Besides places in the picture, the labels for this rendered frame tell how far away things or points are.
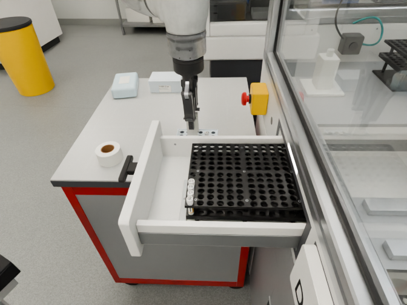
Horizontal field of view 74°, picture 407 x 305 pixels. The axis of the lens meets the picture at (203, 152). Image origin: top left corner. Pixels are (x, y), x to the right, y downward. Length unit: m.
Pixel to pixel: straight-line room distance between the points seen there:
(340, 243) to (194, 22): 0.48
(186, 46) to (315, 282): 0.50
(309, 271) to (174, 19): 0.51
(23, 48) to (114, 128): 2.18
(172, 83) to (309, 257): 0.84
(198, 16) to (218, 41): 0.64
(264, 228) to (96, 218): 0.62
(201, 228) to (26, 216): 1.55
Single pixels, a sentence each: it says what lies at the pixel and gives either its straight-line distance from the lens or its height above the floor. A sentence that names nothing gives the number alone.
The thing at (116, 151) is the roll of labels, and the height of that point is 0.80.
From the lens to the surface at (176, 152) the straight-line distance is 0.67.
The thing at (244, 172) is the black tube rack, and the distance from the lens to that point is 0.54.
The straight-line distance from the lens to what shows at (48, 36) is 4.47.
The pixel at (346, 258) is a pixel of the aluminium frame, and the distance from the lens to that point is 0.36.
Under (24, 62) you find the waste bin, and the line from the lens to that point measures 3.08.
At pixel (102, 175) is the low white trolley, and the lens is 0.79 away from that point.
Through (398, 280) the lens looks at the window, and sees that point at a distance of 0.31.
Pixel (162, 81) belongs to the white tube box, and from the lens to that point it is 1.10.
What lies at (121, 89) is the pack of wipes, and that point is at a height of 0.80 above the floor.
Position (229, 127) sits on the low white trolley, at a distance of 0.90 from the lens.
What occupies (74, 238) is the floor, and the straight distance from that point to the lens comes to 1.68.
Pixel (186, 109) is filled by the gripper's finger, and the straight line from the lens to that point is 0.69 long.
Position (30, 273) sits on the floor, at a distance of 1.67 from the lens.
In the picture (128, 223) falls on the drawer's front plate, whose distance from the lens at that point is 0.45.
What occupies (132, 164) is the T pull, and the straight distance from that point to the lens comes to 0.56.
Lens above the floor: 1.28
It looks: 41 degrees down
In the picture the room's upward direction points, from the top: 2 degrees counter-clockwise
